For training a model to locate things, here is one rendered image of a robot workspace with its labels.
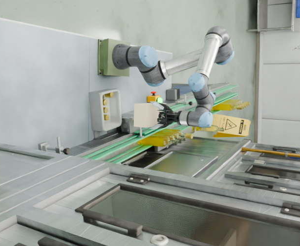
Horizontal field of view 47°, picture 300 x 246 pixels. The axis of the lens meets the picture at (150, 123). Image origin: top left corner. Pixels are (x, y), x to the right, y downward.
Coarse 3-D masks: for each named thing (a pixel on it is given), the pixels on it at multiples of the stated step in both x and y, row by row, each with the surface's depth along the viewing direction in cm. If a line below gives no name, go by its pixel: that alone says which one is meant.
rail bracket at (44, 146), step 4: (40, 144) 154; (44, 144) 155; (48, 144) 155; (60, 144) 150; (40, 148) 154; (44, 148) 154; (48, 148) 153; (52, 148) 152; (56, 148) 150; (60, 148) 149; (64, 148) 147; (68, 148) 148; (56, 152) 150; (60, 152) 149; (64, 152) 147; (68, 152) 148
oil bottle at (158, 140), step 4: (152, 136) 211; (156, 136) 210; (160, 136) 210; (164, 136) 210; (140, 140) 215; (144, 140) 213; (148, 140) 212; (152, 140) 210; (156, 140) 208; (160, 140) 207; (164, 140) 205; (168, 140) 206; (148, 144) 212; (152, 144) 211; (156, 144) 209; (160, 144) 207; (164, 144) 206; (168, 144) 207
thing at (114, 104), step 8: (104, 96) 202; (112, 104) 206; (120, 104) 204; (112, 112) 207; (120, 112) 205; (104, 120) 204; (112, 120) 208; (120, 120) 206; (104, 128) 193; (112, 128) 200
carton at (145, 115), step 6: (138, 108) 179; (144, 108) 177; (150, 108) 180; (156, 108) 185; (138, 114) 179; (144, 114) 177; (150, 114) 180; (156, 114) 185; (138, 120) 179; (144, 120) 177; (150, 120) 181; (156, 120) 186; (138, 126) 179; (144, 126) 177; (150, 126) 181
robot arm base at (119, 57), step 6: (114, 48) 196; (120, 48) 195; (126, 48) 194; (114, 54) 195; (120, 54) 194; (126, 54) 193; (114, 60) 196; (120, 60) 195; (126, 60) 194; (120, 66) 198; (126, 66) 198; (132, 66) 197
